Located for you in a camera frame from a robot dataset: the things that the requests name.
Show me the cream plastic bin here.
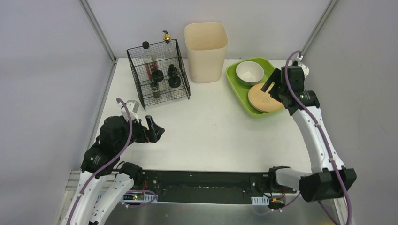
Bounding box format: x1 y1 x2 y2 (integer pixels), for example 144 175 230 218
184 22 229 83

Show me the small pepper shaker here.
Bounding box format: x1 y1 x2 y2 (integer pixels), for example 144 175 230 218
150 81 160 99

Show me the clear glass oil bottle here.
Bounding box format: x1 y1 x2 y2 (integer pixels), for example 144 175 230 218
162 30 177 67

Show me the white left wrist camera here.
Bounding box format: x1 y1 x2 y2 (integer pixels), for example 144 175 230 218
119 100 139 122

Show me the red label sauce bottle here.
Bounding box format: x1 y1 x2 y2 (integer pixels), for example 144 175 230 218
142 41 158 80

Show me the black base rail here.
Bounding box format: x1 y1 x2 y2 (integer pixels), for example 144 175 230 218
131 170 296 204

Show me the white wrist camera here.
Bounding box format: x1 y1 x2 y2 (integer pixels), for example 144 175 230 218
292 55 310 78
119 100 139 122

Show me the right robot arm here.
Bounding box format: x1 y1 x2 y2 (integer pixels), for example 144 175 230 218
261 66 357 202

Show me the black lid spice jar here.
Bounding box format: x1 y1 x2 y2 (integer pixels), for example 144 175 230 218
168 75 181 91

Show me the glossy lid spice jar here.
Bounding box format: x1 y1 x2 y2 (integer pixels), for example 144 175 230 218
167 64 179 78

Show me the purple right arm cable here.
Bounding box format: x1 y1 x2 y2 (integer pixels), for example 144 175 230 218
252 50 352 225

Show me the green plastic tub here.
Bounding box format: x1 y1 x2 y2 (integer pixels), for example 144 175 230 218
226 58 275 118

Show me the black lid seasoning jar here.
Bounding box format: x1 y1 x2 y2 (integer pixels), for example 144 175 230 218
151 69 164 83

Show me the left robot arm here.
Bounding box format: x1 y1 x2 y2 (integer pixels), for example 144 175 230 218
61 116 165 225

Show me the purple plate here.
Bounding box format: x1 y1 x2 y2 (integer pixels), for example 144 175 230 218
247 94 266 113

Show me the black wire rack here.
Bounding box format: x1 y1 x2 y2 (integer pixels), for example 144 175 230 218
126 39 191 109

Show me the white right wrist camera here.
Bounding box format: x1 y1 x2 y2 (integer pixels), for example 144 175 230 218
292 55 310 78

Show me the white bowl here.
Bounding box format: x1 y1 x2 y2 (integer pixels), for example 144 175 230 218
236 61 265 87

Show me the orange plate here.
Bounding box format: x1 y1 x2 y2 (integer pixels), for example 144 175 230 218
248 82 284 113

